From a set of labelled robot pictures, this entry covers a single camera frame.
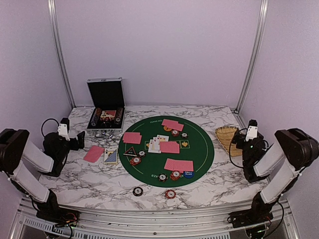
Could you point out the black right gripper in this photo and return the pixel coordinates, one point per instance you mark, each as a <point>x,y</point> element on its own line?
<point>239,137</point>

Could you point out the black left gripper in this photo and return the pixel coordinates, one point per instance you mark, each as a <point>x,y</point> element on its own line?
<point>80,140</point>

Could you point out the red playing card deck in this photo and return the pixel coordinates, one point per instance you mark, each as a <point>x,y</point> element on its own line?
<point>93,154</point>

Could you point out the blue small blind button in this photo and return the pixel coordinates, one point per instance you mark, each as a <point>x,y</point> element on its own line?
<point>188,174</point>

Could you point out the red card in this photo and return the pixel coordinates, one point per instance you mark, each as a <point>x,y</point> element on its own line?
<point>185,165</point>
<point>177,126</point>
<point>173,165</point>
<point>127,133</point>
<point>134,138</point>
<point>169,123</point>

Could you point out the black red triangular dealer button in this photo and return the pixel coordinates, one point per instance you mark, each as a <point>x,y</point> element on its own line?
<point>130,152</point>

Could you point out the orange round big blind button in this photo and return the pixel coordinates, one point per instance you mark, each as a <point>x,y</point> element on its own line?
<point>167,128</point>

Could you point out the face up community card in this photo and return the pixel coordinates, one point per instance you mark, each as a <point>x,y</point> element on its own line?
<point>158,139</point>
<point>151,148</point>

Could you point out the black orange 100 chip stack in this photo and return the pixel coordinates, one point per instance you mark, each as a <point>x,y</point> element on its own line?
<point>137,191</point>

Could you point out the red beige 5 chip stack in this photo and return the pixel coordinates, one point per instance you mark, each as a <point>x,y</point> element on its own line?
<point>170,194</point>

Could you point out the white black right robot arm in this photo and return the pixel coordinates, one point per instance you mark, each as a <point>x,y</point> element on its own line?
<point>292,152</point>

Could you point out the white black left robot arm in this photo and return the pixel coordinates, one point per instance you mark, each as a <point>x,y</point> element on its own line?
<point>16,148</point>

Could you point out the woven bamboo tray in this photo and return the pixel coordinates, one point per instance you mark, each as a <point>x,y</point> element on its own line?
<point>225,135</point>

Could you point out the blue gold card box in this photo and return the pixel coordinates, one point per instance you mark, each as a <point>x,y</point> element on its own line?
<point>110,157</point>

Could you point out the aluminium poker chip case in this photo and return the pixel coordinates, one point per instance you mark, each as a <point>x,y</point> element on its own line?
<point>109,103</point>

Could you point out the round green poker mat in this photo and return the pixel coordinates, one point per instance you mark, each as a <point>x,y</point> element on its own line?
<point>197,147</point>

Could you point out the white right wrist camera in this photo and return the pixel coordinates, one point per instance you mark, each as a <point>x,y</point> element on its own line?
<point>252,130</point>

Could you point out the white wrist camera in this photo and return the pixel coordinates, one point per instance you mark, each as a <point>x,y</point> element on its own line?
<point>63,128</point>
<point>252,130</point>

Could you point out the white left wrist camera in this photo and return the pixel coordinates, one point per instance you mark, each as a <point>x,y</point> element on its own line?
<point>63,128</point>

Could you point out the silver case handle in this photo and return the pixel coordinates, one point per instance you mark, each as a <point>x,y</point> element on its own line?
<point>104,134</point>

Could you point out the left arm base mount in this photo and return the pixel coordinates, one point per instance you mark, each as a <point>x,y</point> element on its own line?
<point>63,217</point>

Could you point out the right aluminium frame post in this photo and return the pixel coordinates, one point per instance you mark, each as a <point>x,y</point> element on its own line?
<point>261,23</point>

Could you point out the aluminium frame post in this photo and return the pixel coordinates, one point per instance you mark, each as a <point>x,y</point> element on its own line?
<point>261,23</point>
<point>59,52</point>

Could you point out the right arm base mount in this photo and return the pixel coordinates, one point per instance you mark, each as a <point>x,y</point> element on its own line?
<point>247,218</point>

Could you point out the front aluminium rail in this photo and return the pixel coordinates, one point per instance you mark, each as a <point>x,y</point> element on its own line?
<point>201,223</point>

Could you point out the left aluminium frame post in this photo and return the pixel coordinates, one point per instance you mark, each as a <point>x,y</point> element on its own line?
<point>59,52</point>

